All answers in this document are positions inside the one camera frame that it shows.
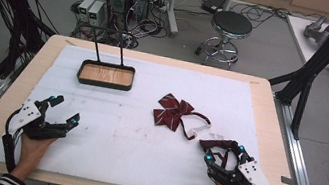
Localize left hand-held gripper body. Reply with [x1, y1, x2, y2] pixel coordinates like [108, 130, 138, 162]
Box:
[5, 93, 73, 146]

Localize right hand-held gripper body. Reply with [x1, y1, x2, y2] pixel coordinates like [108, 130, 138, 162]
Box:
[203, 145, 281, 185]

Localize black rack with wooden base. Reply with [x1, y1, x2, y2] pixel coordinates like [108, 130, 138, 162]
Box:
[75, 22, 143, 93]

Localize dark red striped bow tie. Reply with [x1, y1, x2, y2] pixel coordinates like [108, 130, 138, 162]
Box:
[148, 90, 216, 144]

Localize person's left hand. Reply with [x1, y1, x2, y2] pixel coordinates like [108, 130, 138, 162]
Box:
[9, 132, 57, 185]

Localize white foam mat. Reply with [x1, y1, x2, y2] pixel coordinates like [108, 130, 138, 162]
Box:
[0, 34, 289, 185]

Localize person's left striped sleeve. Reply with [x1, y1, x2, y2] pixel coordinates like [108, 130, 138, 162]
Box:
[0, 171, 30, 185]

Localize grey power supply box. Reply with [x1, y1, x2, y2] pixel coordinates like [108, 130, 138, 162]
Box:
[86, 0, 107, 27]
[75, 0, 97, 23]

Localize black round stool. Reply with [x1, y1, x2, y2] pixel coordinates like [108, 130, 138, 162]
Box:
[193, 6, 255, 73]

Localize flat black box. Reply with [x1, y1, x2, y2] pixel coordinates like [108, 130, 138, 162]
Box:
[199, 0, 228, 15]

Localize grey desk leg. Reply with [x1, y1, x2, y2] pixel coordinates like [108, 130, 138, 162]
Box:
[161, 0, 185, 38]

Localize thick black gripper cable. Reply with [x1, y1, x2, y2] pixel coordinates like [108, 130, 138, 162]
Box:
[0, 106, 28, 175]

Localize tangle of black floor cables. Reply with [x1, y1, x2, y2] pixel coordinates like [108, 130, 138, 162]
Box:
[66, 0, 175, 55]

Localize black metal frame post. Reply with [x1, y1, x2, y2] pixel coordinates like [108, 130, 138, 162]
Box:
[260, 0, 329, 145]

